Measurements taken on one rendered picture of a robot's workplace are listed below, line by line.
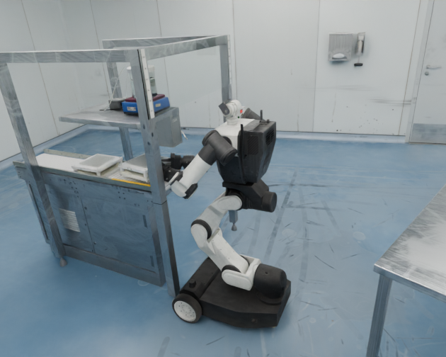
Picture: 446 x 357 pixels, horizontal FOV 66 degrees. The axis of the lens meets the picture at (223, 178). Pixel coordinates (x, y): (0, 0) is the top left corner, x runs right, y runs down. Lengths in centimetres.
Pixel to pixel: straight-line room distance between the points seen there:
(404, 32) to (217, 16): 250
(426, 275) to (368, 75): 403
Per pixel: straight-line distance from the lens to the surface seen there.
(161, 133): 217
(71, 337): 255
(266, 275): 216
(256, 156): 171
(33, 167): 278
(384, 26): 521
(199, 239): 215
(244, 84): 545
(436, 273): 153
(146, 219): 233
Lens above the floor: 175
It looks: 25 degrees down
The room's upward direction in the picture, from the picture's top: 4 degrees counter-clockwise
